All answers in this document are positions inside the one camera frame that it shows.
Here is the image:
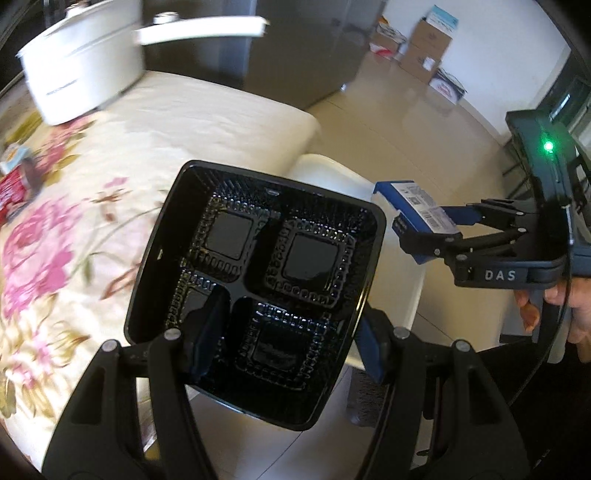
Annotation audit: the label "blue barcode carton box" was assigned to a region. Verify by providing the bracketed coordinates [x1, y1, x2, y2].
[374, 180, 461, 260]

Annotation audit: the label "black plastic food tray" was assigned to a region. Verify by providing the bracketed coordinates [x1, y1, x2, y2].
[124, 160, 386, 431]

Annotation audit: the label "person right hand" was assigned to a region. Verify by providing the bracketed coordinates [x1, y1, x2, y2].
[513, 280, 591, 345]

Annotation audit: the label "floral tablecloth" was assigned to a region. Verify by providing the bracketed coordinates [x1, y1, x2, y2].
[1, 72, 320, 465]

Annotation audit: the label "cardboard boxes on floor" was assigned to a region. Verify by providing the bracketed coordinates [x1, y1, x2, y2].
[369, 5, 466, 105]

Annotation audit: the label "grey refrigerator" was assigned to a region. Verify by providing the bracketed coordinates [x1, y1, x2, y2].
[142, 0, 386, 109]

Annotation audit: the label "red milk drink can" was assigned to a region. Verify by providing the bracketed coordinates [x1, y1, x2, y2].
[0, 157, 43, 225]

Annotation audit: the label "light blue small carton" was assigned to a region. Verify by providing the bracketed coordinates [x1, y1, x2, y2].
[0, 143, 31, 176]

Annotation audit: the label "white electric cooking pot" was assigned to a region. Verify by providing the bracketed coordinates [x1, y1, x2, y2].
[17, 1, 269, 126]

